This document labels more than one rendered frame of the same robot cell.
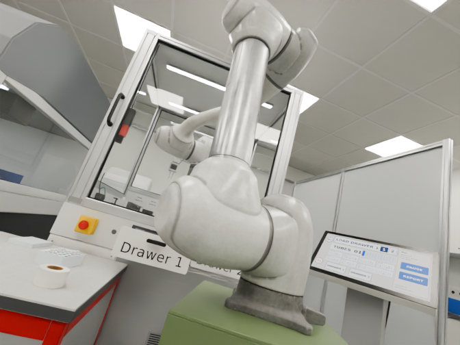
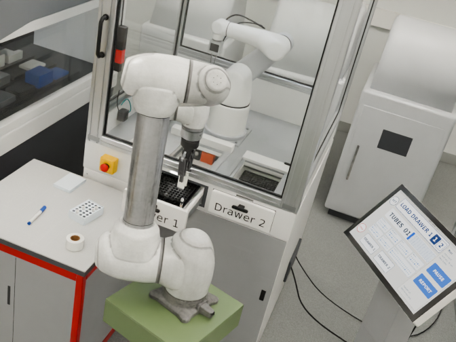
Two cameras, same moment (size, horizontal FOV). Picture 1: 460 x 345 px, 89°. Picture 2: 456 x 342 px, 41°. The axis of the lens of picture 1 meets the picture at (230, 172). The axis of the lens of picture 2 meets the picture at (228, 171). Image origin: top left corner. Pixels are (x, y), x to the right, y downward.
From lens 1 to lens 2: 180 cm
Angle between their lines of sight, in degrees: 49
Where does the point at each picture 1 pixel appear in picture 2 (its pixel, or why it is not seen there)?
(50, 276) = (72, 245)
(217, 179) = (116, 245)
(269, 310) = (168, 304)
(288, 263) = (176, 286)
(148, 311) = not seen: hidden behind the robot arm
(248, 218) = (138, 265)
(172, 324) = (107, 305)
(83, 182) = (95, 121)
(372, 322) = (391, 307)
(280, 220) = (169, 262)
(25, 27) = not seen: outside the picture
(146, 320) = not seen: hidden behind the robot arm
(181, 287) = (204, 226)
